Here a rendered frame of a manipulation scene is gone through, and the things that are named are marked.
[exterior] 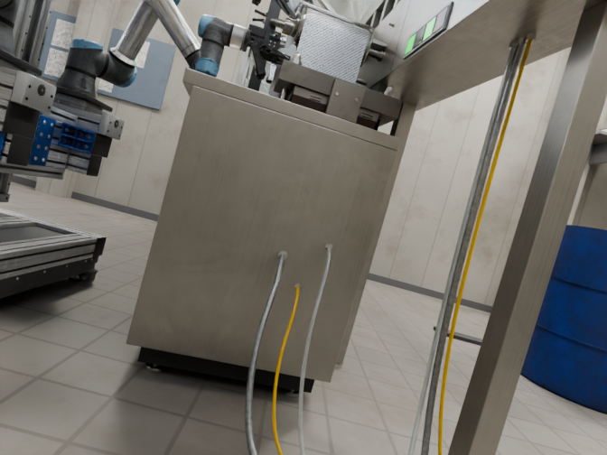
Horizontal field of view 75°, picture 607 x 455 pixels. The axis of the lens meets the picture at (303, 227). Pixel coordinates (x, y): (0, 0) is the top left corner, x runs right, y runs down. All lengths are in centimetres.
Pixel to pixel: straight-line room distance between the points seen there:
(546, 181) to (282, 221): 68
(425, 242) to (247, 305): 390
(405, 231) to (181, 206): 392
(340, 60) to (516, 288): 101
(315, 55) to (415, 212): 358
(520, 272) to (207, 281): 81
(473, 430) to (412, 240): 407
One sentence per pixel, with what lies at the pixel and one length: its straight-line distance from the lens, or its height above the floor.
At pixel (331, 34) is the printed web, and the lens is 157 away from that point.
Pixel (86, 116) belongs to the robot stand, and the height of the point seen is 73.
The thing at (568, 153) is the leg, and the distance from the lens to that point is 92.
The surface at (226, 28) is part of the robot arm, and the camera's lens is 149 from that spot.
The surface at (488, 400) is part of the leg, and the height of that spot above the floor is 35.
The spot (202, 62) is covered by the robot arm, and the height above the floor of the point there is 99.
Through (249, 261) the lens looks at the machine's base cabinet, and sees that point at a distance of 120.
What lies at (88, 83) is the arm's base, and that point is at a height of 87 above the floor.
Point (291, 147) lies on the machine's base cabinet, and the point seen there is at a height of 77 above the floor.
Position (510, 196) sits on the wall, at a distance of 533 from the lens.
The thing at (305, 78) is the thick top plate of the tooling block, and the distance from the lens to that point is 130.
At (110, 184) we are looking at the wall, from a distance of 520.
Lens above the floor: 61
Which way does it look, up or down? 3 degrees down
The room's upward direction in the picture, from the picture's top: 16 degrees clockwise
